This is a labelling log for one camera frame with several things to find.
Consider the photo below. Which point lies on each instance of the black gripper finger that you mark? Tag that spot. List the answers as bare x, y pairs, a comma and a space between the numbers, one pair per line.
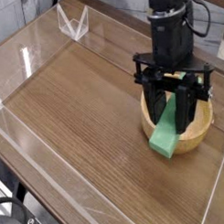
155, 99
186, 104

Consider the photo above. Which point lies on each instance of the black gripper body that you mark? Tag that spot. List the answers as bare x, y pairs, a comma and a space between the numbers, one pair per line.
173, 29

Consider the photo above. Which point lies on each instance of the green rectangular block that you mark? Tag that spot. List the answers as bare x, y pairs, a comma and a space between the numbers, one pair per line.
165, 137

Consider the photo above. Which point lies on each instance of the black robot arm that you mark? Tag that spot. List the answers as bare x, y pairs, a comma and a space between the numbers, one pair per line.
171, 80

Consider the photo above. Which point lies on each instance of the brown wooden bowl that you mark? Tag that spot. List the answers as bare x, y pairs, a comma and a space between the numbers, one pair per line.
195, 132

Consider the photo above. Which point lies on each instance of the clear acrylic corner bracket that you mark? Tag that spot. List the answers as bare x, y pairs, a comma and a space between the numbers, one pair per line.
73, 28

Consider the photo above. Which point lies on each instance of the clear acrylic tray wall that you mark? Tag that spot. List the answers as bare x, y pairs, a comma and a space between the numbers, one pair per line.
59, 186

